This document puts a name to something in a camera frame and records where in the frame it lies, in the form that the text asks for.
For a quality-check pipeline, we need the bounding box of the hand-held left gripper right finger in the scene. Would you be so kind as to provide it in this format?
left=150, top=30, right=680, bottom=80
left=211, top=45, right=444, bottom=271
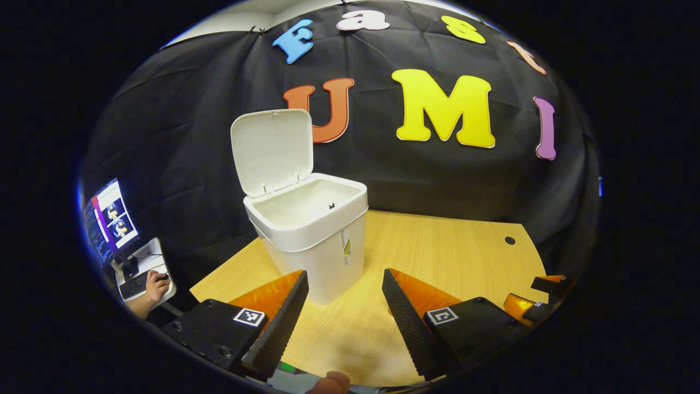
left=381, top=268, right=531, bottom=382

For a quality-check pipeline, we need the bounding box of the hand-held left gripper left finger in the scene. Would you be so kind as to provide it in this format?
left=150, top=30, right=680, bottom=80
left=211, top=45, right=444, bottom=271
left=161, top=269, right=310, bottom=383

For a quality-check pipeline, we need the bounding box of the white desktop garbage bin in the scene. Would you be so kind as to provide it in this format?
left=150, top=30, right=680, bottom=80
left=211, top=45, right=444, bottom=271
left=230, top=108, right=369, bottom=306

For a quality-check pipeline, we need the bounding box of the wooden desktop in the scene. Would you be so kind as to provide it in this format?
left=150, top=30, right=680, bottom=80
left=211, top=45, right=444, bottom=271
left=189, top=210, right=550, bottom=388

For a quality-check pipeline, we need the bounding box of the white side table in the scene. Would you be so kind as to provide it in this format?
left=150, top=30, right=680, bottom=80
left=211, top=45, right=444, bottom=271
left=112, top=237, right=178, bottom=304

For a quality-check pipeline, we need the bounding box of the black backdrop cloth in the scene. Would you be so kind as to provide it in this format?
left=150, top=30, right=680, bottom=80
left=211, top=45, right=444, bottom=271
left=79, top=0, right=602, bottom=307

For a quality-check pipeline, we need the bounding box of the black keyboard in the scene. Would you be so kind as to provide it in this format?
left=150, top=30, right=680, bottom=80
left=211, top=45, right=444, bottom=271
left=119, top=271, right=151, bottom=300

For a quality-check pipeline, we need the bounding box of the computer monitor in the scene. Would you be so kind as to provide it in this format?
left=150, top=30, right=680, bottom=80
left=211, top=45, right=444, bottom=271
left=83, top=178, right=141, bottom=280

